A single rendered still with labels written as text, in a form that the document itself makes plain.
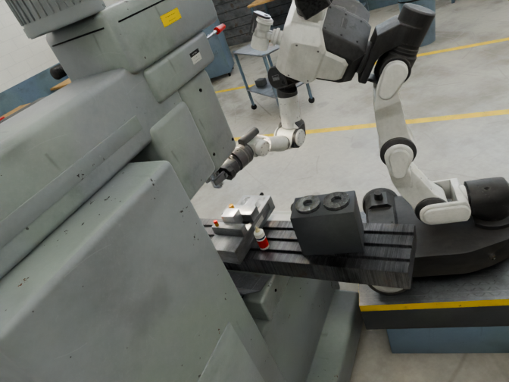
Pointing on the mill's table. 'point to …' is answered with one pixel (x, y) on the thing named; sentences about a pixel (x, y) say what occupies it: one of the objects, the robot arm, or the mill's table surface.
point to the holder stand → (328, 223)
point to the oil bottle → (261, 239)
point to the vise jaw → (249, 213)
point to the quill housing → (208, 117)
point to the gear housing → (179, 67)
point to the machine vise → (241, 230)
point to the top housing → (129, 35)
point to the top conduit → (57, 72)
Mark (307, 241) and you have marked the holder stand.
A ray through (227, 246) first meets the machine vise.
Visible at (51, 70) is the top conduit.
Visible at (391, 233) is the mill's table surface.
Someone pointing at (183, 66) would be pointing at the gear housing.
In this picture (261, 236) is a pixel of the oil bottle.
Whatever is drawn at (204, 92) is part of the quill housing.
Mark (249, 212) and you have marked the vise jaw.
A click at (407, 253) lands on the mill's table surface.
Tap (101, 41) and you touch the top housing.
